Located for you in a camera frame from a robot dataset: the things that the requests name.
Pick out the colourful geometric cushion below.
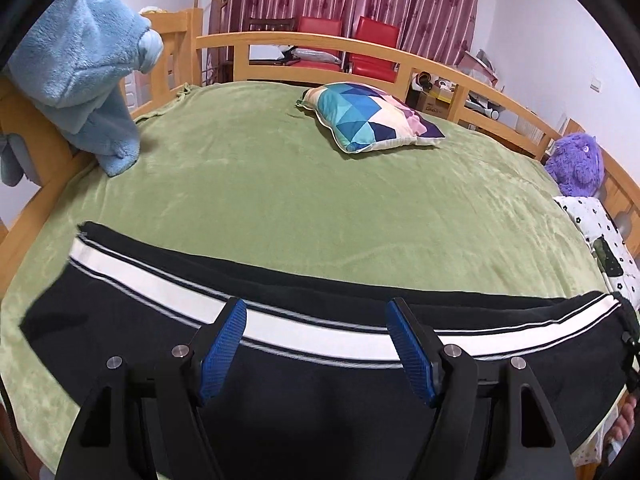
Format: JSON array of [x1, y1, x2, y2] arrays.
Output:
[[296, 82, 446, 155]]

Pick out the dark wooden chair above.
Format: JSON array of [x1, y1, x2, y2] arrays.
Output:
[[245, 17, 297, 61]]

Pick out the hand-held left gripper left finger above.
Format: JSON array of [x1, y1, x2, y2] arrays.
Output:
[[54, 297, 248, 480]]

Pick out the black pants with white waistband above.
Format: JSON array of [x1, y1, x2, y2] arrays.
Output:
[[20, 220, 640, 480]]

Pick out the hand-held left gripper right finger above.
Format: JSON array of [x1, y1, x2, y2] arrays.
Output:
[[385, 297, 576, 480]]

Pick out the cardboard box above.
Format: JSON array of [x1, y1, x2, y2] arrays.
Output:
[[417, 92, 457, 120]]

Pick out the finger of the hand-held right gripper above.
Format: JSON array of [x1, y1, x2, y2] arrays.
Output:
[[619, 300, 640, 392]]

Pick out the wooden bed frame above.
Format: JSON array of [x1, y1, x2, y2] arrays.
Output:
[[0, 7, 640, 311]]

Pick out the light blue plush robe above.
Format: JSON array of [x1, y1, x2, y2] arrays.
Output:
[[0, 0, 165, 186]]

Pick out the floral bed sheet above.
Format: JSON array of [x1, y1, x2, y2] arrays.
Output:
[[572, 427, 617, 467]]

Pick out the purple plush toy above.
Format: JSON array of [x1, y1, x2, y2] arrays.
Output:
[[544, 132, 606, 197]]

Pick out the person's right hand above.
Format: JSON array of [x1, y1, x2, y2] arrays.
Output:
[[612, 397, 640, 442]]

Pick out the wooden coat stand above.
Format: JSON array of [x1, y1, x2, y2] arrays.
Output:
[[194, 0, 232, 86]]

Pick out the green fleece blanket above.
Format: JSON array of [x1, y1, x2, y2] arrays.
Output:
[[0, 80, 626, 480]]

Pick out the white floral pillow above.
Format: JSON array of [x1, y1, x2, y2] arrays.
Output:
[[552, 194, 640, 311]]

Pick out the cardboard boxes clutter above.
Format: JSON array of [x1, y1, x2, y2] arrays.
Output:
[[457, 49, 501, 86]]

